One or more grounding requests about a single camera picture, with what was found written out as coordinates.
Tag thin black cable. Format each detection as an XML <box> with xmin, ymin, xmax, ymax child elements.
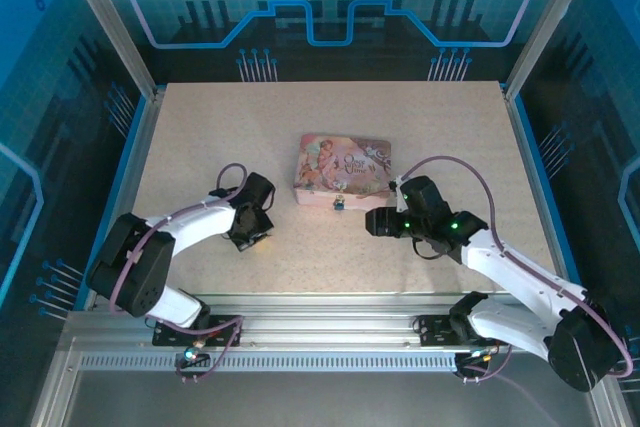
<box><xmin>411</xmin><ymin>236</ymin><xmax>442</xmax><ymax>261</ymax></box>

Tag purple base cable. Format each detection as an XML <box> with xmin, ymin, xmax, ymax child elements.
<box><xmin>455</xmin><ymin>344</ymin><xmax>515</xmax><ymax>384</ymax></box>
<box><xmin>173</xmin><ymin>315</ymin><xmax>246</xmax><ymax>384</ymax></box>

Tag slotted metal cable duct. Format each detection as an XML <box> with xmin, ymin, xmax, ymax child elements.
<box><xmin>79</xmin><ymin>354</ymin><xmax>461</xmax><ymax>371</ymax></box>

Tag white camera bracket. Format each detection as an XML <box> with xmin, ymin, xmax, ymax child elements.
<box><xmin>391</xmin><ymin>175</ymin><xmax>409</xmax><ymax>214</ymax></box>

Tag aluminium frame post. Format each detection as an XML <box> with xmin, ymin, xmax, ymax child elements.
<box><xmin>52</xmin><ymin>0</ymin><xmax>166</xmax><ymax>101</ymax></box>
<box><xmin>499</xmin><ymin>0</ymin><xmax>601</xmax><ymax>101</ymax></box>

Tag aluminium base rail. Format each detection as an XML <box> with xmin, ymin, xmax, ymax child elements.
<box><xmin>64</xmin><ymin>291</ymin><xmax>601</xmax><ymax>354</ymax></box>

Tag blue table edge trim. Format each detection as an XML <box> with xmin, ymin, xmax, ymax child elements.
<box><xmin>72</xmin><ymin>96</ymin><xmax>151</xmax><ymax>311</ymax></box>
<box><xmin>512</xmin><ymin>96</ymin><xmax>584</xmax><ymax>288</ymax></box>

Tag pink illustrated tin box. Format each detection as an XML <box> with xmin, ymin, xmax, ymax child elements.
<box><xmin>292</xmin><ymin>133</ymin><xmax>394</xmax><ymax>208</ymax></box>

